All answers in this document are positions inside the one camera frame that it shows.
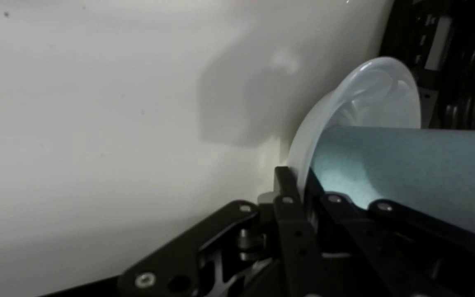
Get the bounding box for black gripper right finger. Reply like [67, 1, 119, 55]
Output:
[304, 171, 475, 297]

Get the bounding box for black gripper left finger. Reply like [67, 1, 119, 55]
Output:
[42, 164, 324, 297]

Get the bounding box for teal cup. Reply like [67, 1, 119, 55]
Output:
[311, 123, 475, 243]

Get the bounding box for shallow white bowl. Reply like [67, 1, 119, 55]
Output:
[288, 54, 424, 200]

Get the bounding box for black and steel gas stove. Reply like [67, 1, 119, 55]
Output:
[377, 0, 475, 133]

